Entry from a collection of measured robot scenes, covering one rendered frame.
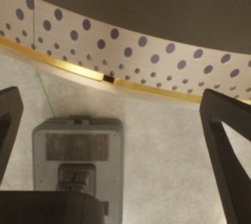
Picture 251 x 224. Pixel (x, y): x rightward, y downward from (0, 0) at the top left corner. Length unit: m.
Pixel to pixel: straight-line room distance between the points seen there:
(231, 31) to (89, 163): 1.19
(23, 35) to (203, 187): 1.63
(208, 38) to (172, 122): 1.33
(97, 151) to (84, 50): 1.05
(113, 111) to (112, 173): 0.41
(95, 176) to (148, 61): 1.12
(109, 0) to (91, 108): 1.32
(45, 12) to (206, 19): 0.19
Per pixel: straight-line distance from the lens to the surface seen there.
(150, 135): 1.60
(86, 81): 0.37
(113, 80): 0.35
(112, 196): 1.45
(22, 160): 1.76
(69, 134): 1.34
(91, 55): 0.34
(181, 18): 0.27
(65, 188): 1.23
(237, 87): 0.38
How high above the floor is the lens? 1.53
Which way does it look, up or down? 84 degrees down
